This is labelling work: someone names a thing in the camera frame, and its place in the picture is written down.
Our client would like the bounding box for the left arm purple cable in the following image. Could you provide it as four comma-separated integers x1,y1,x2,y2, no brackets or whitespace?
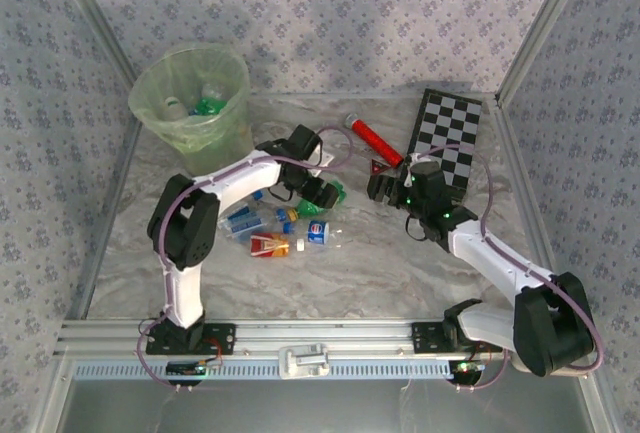
136,125,357,393

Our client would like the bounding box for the crushed blue label bottle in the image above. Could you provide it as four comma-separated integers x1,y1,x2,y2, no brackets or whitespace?
234,206,289,244

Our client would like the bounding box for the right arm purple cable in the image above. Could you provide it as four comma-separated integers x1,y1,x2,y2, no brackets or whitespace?
407,142,605,394

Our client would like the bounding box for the green plastic bin liner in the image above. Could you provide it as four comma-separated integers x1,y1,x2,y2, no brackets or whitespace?
127,41,251,154

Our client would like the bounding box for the red glitter tube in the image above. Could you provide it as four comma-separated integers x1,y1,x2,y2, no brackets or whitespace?
343,112,405,167

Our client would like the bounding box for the long aluminium mounting rail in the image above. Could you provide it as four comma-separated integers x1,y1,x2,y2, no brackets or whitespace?
54,319,599,357

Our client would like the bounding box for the translucent plastic waste bin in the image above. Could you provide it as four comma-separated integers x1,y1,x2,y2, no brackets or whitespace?
127,41,256,179

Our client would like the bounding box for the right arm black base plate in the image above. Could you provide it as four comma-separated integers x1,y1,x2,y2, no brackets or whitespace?
411,321,504,354

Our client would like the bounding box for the aluminium side rail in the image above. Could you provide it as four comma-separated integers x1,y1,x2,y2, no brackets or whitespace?
67,115,144,322
492,95,574,317

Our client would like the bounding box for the Pepsi bottle blue cap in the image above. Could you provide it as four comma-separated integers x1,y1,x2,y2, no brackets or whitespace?
283,220,346,249

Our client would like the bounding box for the aluminium frame post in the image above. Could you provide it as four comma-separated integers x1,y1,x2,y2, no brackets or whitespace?
493,0,597,104
47,0,139,87

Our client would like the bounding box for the clear plastic bottle white cap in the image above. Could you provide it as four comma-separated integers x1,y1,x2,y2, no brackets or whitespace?
199,81,231,102

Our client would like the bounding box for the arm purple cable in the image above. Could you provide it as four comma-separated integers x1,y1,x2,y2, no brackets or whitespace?
407,142,605,394
136,125,357,393

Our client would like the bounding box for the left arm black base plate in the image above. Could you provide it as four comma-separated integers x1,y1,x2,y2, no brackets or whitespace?
145,322,237,357

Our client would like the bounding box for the grey metal latch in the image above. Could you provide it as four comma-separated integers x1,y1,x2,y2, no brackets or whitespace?
278,343,331,380

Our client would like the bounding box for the black grey checkerboard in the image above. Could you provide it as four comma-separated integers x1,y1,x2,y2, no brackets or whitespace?
405,87,485,204

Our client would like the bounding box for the red label bottle white cap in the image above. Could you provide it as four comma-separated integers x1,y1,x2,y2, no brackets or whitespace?
248,232,307,260

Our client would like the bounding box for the green plastic bottle yellow cap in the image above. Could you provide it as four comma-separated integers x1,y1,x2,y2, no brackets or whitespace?
192,96,226,117
286,179,350,219

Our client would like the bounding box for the grey oval pad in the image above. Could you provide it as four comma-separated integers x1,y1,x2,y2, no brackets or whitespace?
508,350,591,379

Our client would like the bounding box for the slotted grey cable duct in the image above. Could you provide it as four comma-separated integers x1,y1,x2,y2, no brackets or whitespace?
72,358,504,380

